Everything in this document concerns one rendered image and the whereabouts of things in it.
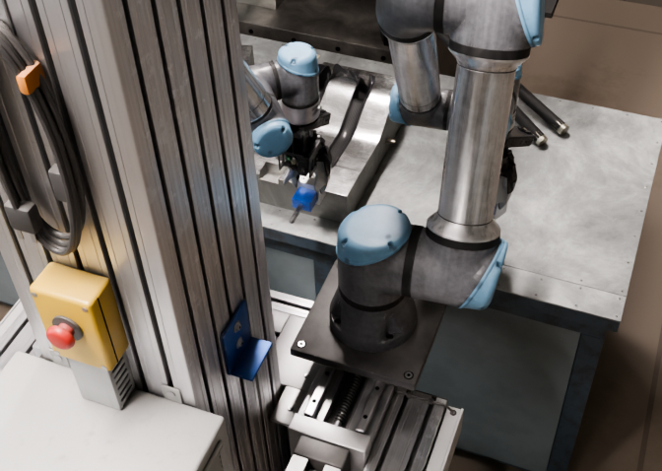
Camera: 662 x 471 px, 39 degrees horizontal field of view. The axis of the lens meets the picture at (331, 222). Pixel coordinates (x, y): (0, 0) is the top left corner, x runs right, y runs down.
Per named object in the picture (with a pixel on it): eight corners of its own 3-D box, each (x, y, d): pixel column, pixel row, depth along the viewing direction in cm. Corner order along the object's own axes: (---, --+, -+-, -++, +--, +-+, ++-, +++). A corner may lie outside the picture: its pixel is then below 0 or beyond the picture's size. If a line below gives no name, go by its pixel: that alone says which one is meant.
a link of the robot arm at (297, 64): (268, 43, 175) (310, 34, 177) (272, 91, 183) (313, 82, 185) (279, 66, 170) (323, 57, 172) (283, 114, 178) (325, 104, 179)
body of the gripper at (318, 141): (278, 172, 191) (273, 126, 182) (294, 147, 196) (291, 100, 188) (311, 180, 188) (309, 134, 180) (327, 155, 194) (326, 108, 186)
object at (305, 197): (302, 235, 195) (300, 216, 191) (281, 229, 197) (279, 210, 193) (325, 194, 204) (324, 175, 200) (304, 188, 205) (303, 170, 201)
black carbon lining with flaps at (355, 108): (332, 179, 212) (330, 148, 206) (268, 164, 217) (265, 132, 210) (382, 93, 235) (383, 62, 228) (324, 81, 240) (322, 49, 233)
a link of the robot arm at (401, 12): (352, -6, 127) (387, 138, 173) (431, 4, 125) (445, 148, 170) (370, -77, 130) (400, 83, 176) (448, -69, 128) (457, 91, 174)
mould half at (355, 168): (347, 225, 212) (346, 180, 202) (244, 198, 219) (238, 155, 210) (416, 99, 244) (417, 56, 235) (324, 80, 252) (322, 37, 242)
